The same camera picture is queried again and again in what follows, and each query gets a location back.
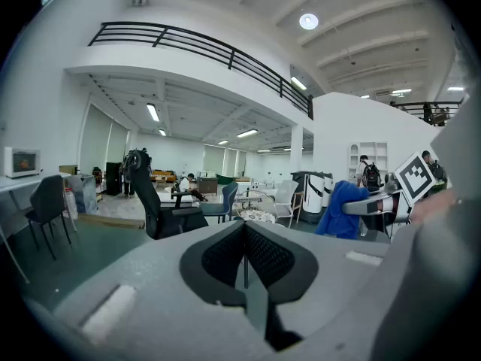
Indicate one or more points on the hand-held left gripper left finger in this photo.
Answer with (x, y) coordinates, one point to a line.
(150, 284)

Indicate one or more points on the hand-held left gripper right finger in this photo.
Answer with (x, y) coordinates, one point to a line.
(338, 284)

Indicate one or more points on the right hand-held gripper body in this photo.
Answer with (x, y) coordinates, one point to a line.
(415, 179)

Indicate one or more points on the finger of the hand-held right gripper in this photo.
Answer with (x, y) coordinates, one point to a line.
(360, 205)

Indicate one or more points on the blue cloth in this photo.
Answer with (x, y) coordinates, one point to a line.
(338, 209)

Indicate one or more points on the person's right forearm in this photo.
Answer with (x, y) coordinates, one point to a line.
(432, 207)

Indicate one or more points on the white and black appliance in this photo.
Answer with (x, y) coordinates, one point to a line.
(310, 194)
(328, 186)

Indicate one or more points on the white shelf unit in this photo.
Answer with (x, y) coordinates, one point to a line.
(376, 152)

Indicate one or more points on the black balcony railing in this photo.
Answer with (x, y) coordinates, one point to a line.
(231, 59)
(426, 111)

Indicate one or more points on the wooden plank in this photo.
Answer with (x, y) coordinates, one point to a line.
(112, 221)

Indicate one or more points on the black mesh office chair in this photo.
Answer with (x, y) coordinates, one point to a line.
(144, 194)

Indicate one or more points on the patterned round seat cushion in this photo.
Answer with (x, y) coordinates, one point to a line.
(257, 216)

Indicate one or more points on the person's light shirt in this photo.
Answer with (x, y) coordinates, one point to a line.
(443, 295)

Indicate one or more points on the orange sofa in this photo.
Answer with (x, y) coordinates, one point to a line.
(163, 176)

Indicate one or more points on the black cabinet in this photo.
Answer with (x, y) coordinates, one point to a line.
(114, 179)

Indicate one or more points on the clear plastic bag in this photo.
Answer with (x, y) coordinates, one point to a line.
(84, 194)

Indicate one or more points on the red and white plastic bag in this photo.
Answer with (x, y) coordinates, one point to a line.
(70, 205)

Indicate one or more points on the blue plastic chair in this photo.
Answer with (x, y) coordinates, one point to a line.
(229, 194)

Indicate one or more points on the ceiling tube light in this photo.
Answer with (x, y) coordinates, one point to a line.
(247, 133)
(298, 83)
(153, 112)

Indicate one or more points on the dark side chair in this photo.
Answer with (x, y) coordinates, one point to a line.
(47, 198)

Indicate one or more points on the white desk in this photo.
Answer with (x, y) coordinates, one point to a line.
(15, 184)

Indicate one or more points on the white microwave oven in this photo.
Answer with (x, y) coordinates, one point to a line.
(20, 162)

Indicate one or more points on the round ceiling lamp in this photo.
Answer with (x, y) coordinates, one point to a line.
(309, 21)

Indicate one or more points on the white chair with wooden frame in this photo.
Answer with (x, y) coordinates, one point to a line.
(285, 192)

